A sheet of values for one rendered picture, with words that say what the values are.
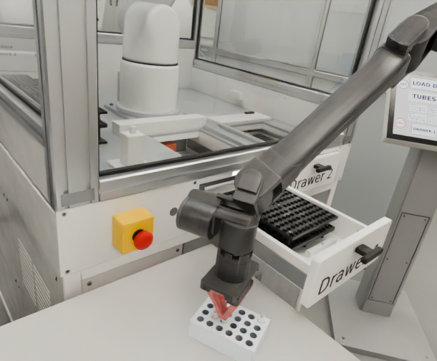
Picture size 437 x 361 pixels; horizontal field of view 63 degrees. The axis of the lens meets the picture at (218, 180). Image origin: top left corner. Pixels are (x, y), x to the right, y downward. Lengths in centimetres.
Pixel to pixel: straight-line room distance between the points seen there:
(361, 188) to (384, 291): 91
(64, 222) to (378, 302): 164
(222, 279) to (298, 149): 24
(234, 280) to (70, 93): 39
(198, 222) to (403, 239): 138
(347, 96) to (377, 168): 197
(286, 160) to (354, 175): 211
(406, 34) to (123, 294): 70
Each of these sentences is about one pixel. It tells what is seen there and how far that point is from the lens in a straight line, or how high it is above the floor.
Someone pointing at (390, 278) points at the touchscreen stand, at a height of 27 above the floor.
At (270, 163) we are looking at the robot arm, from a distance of 57.
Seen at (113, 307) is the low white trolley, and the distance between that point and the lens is 75.
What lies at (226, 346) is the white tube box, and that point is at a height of 78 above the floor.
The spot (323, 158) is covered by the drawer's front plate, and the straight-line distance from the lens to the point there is 119.
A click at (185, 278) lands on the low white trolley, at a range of 81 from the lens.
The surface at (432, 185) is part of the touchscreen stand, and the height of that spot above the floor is 77.
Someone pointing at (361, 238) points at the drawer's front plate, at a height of 93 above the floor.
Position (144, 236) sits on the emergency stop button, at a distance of 70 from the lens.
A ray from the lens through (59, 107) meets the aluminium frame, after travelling 62.
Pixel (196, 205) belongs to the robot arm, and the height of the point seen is 101.
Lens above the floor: 129
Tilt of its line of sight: 24 degrees down
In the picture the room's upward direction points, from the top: 8 degrees clockwise
